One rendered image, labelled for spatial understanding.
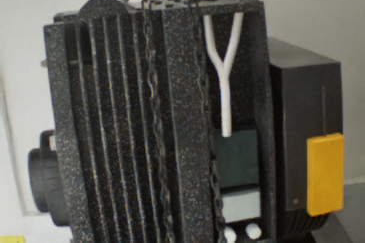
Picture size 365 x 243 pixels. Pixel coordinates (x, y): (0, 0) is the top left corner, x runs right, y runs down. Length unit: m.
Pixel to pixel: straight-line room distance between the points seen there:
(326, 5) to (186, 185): 1.41
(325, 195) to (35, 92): 1.54
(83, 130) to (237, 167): 0.33
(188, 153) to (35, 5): 1.36
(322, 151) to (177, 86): 0.31
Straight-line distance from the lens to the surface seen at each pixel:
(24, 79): 2.40
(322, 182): 1.13
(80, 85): 1.11
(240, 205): 1.23
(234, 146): 1.20
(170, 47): 1.09
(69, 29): 1.13
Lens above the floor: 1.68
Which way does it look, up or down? 14 degrees down
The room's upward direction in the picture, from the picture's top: 6 degrees counter-clockwise
